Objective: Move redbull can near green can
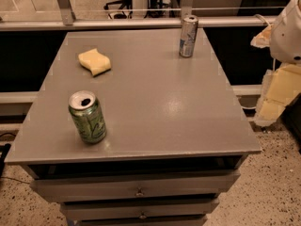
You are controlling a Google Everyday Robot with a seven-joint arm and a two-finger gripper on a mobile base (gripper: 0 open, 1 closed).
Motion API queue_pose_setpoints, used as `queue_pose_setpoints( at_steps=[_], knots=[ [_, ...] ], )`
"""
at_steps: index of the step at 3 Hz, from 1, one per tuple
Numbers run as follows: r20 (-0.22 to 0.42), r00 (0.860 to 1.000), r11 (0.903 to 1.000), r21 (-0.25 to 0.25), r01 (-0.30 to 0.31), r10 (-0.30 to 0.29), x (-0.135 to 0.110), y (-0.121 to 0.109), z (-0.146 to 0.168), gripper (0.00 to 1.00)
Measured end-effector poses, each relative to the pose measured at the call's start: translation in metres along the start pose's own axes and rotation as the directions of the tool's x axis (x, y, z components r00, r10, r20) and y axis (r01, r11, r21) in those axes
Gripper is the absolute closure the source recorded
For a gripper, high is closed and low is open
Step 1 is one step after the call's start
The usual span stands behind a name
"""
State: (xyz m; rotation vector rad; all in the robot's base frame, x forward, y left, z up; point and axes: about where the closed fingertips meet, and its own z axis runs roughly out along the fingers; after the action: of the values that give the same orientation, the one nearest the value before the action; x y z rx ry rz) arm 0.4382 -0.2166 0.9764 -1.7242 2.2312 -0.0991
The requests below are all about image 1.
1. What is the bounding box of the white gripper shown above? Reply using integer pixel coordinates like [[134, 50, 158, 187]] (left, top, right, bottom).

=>
[[250, 24, 301, 127]]

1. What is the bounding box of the silver blue redbull can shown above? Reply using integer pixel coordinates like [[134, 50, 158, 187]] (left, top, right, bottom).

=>
[[180, 15, 198, 57]]

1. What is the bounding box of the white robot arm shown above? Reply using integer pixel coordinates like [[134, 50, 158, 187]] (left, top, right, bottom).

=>
[[250, 0, 301, 127]]

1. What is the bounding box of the green soda can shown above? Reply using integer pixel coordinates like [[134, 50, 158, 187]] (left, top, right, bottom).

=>
[[69, 90, 106, 144]]

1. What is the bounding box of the grey drawer cabinet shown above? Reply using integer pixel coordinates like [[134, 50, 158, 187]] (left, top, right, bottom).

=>
[[7, 29, 261, 226]]

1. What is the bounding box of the yellow sponge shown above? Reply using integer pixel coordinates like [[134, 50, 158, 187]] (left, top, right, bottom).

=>
[[78, 49, 111, 76]]

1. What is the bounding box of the middle grey drawer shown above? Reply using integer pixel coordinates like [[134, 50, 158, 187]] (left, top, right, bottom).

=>
[[61, 198, 219, 220]]

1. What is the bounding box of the grey drawer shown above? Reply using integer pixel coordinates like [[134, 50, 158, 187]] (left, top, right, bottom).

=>
[[61, 198, 219, 220], [30, 169, 240, 202]]

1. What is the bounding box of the top grey drawer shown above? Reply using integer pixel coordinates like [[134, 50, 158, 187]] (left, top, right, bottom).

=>
[[30, 169, 240, 202]]

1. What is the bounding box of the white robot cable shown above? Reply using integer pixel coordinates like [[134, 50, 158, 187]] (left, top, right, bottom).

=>
[[254, 13, 273, 26]]

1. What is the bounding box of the metal railing frame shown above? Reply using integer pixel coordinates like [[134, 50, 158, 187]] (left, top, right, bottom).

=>
[[0, 0, 301, 32]]

